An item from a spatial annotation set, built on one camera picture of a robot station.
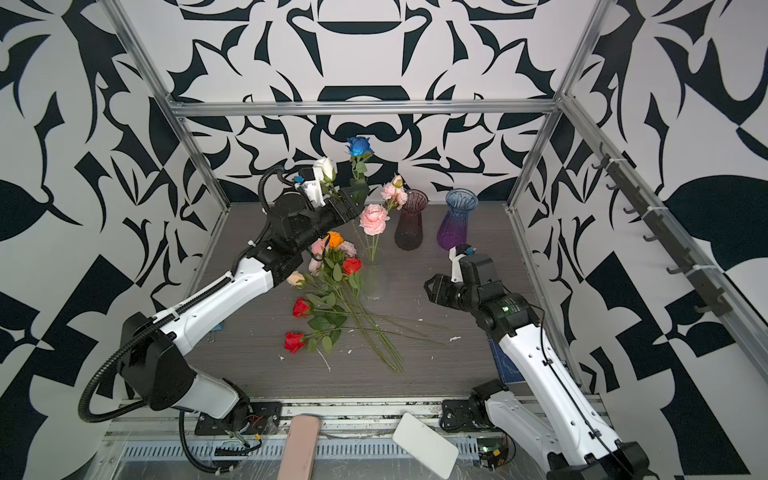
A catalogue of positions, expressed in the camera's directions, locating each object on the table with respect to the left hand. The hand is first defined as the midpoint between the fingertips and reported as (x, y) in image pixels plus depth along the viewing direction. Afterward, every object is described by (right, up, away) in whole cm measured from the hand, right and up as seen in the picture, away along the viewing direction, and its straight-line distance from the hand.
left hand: (362, 185), depth 69 cm
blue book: (+38, -48, +12) cm, 62 cm away
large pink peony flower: (+2, -8, +3) cm, 9 cm away
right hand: (+17, -23, +5) cm, 29 cm away
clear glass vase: (+2, -26, +24) cm, 35 cm away
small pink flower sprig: (+8, -1, +6) cm, 10 cm away
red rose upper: (-5, -21, +28) cm, 35 cm away
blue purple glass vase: (+27, -9, +28) cm, 40 cm away
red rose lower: (-19, -41, +14) cm, 47 cm away
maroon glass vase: (+13, -10, +31) cm, 35 cm away
